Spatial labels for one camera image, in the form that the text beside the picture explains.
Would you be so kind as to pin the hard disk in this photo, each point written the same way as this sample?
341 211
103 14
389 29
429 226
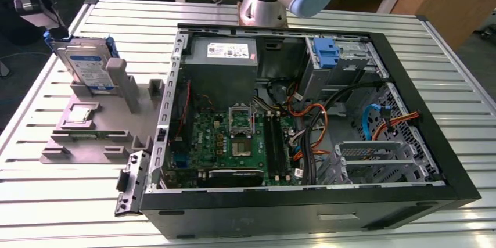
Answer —
87 68

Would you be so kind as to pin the metal disk bay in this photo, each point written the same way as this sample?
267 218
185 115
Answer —
379 162

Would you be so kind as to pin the silver CPU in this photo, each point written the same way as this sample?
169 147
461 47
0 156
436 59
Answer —
79 114

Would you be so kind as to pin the grey parts rack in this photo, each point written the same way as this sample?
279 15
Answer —
112 117

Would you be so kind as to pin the green RAM stick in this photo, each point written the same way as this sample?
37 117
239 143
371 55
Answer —
87 135

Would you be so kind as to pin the grey power supply unit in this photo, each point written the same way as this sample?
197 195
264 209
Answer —
220 82

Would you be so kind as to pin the green motherboard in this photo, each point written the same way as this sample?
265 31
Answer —
209 137

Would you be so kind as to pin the thin metal locking lever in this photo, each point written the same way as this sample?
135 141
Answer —
255 126

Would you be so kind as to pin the CPU socket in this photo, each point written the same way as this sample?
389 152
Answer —
241 147

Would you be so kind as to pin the blue plastic drive latch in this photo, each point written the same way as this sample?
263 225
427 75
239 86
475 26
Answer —
325 53

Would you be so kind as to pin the black RAM slot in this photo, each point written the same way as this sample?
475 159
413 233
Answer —
272 146
281 146

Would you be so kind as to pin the black graphics card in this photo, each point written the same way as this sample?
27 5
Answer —
233 176

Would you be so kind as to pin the metal drive cage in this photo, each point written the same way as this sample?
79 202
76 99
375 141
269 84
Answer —
348 65

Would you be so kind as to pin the black PC case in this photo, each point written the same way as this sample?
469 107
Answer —
271 216

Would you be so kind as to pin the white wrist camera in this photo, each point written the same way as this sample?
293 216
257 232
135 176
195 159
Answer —
28 12

